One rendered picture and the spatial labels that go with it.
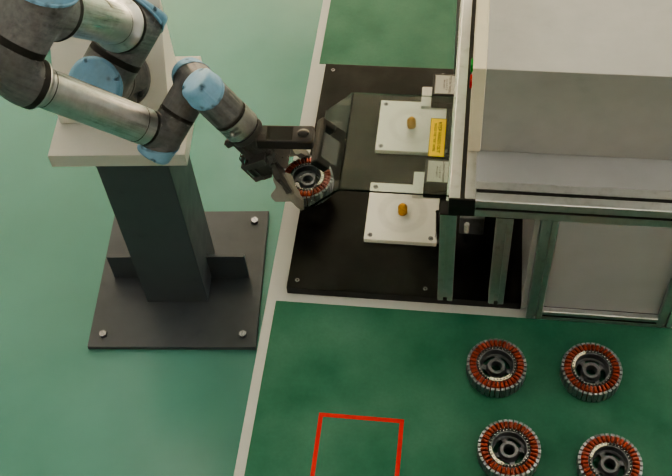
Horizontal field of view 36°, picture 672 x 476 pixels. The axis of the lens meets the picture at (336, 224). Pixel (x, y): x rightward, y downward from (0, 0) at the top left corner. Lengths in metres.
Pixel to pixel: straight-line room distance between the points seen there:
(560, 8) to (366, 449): 0.85
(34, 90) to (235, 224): 1.37
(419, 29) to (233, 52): 1.22
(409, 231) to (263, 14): 1.81
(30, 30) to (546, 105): 0.88
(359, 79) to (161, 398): 1.05
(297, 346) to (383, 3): 1.01
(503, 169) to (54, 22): 0.81
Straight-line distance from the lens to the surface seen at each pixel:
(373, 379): 2.01
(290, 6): 3.84
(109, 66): 2.24
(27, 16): 1.86
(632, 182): 1.85
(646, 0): 1.86
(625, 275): 1.99
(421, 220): 2.18
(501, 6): 1.82
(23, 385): 3.05
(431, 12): 2.66
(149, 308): 3.05
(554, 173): 1.84
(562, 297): 2.05
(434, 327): 2.07
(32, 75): 1.91
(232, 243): 3.13
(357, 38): 2.59
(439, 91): 2.22
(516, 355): 2.01
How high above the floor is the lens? 2.52
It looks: 53 degrees down
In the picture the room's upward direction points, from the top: 6 degrees counter-clockwise
